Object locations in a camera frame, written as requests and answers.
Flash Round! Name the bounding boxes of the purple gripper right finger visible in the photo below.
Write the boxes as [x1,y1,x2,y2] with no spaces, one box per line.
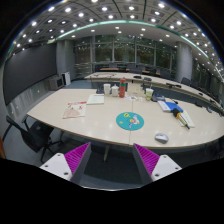
[133,144,181,185]

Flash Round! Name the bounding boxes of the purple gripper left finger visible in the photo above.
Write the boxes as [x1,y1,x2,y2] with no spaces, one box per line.
[41,143,91,184]

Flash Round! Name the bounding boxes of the grey computer mouse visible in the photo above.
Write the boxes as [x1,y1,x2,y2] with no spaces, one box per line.
[155,133,169,144]

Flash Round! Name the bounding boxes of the round teal mouse pad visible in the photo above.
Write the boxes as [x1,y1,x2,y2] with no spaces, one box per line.
[116,112,144,131]

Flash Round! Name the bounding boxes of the black office chair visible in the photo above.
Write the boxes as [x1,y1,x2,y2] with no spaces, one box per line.
[6,116,63,161]

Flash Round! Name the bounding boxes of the red patterned booklet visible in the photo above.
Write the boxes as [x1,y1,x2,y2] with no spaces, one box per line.
[63,101,86,119]

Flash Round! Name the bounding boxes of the white open notebook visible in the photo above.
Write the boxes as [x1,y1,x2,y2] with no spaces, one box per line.
[182,111,195,128]

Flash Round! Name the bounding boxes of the blue folder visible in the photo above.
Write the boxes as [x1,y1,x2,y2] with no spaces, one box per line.
[165,102,183,112]

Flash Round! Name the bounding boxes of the dark device on table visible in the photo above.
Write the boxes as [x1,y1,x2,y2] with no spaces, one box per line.
[151,94,165,102]

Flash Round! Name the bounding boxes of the white paper stack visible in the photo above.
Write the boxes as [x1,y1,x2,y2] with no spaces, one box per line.
[87,94,104,105]

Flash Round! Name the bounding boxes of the green printed paper cup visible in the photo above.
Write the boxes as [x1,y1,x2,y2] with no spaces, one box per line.
[145,88,154,101]

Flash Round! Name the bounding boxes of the grey box on floor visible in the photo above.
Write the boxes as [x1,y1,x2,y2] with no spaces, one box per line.
[48,76,64,91]

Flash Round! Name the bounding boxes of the white lidded jar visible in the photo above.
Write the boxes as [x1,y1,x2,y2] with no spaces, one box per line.
[111,85,119,97]

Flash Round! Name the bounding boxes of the red water bottle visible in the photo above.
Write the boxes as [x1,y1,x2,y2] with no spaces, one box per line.
[119,77,126,98]

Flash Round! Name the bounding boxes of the white paper cup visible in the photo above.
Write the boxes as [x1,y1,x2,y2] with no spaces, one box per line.
[103,83,111,96]

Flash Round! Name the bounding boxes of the white floor appliance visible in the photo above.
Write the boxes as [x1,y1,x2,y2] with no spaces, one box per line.
[62,72,71,86]

